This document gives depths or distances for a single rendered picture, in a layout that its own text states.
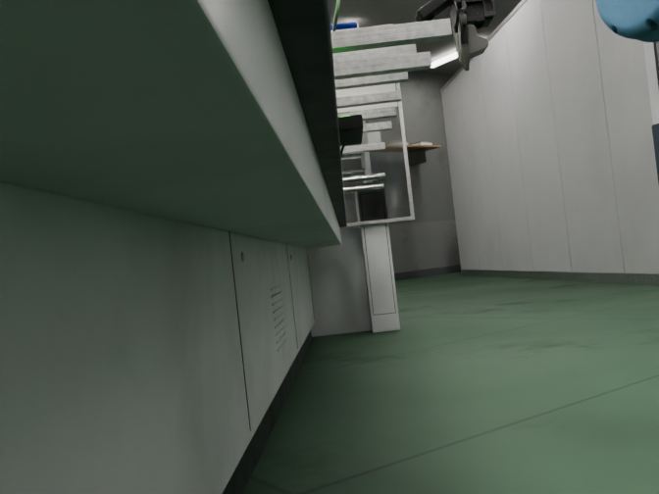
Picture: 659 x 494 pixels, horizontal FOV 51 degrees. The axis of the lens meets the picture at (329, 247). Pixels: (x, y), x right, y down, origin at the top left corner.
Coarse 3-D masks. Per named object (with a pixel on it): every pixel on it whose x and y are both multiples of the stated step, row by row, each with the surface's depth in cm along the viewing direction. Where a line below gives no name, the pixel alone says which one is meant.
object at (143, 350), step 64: (0, 192) 48; (0, 256) 47; (64, 256) 57; (128, 256) 74; (192, 256) 105; (256, 256) 176; (0, 320) 46; (64, 320) 56; (128, 320) 72; (192, 320) 100; (256, 320) 164; (0, 384) 45; (64, 384) 55; (128, 384) 70; (192, 384) 96; (256, 384) 153; (0, 448) 44; (64, 448) 53; (128, 448) 68; (192, 448) 92; (256, 448) 159
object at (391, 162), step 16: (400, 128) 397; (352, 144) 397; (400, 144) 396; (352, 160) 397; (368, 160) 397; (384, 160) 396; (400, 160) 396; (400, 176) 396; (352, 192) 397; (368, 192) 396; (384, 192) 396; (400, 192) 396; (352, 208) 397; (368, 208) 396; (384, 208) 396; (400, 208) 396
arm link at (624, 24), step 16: (608, 0) 101; (624, 0) 99; (640, 0) 96; (656, 0) 94; (608, 16) 102; (624, 16) 99; (640, 16) 97; (656, 16) 95; (624, 32) 100; (640, 32) 98; (656, 32) 97
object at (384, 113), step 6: (384, 108) 248; (390, 108) 247; (342, 114) 248; (348, 114) 248; (354, 114) 248; (360, 114) 248; (366, 114) 248; (372, 114) 248; (378, 114) 248; (384, 114) 247; (390, 114) 247; (366, 120) 250
